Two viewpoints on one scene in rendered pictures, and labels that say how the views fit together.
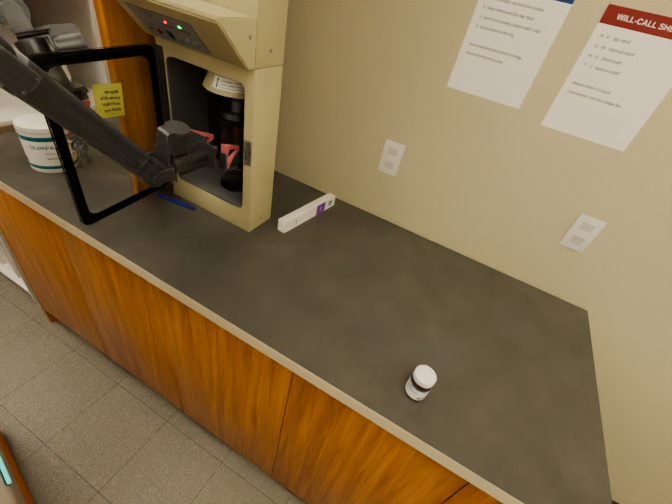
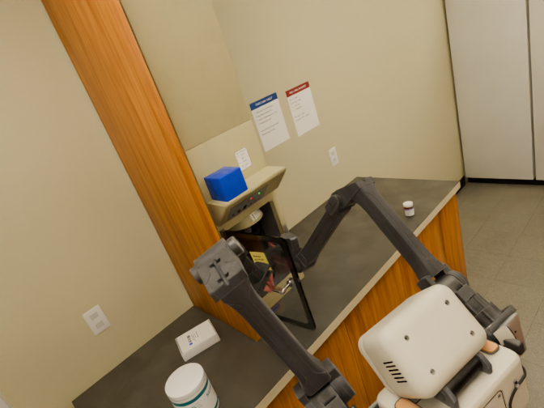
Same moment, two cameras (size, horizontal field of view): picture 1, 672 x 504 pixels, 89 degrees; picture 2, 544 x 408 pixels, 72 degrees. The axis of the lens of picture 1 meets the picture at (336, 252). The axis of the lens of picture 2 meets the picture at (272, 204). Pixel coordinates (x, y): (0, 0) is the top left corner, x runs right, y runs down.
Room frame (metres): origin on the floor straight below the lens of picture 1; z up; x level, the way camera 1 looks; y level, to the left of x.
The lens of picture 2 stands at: (0.04, 1.52, 1.95)
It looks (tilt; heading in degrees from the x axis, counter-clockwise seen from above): 22 degrees down; 304
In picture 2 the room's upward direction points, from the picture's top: 19 degrees counter-clockwise
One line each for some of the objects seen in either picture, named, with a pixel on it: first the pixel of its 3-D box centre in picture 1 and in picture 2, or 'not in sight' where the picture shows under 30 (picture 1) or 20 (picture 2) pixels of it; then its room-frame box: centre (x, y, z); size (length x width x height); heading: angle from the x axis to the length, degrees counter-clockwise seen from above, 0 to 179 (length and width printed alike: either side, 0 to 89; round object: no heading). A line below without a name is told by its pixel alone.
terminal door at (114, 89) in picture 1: (117, 136); (268, 279); (0.78, 0.61, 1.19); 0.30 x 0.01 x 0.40; 167
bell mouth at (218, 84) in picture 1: (236, 77); (241, 214); (0.98, 0.38, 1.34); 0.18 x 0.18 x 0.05
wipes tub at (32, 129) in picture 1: (47, 142); (193, 394); (0.94, 1.00, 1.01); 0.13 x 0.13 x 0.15
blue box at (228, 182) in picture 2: not in sight; (226, 183); (0.86, 0.53, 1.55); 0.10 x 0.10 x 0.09; 71
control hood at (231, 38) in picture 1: (181, 26); (252, 195); (0.83, 0.45, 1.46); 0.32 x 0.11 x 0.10; 71
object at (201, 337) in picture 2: not in sight; (197, 339); (1.15, 0.73, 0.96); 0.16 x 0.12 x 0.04; 54
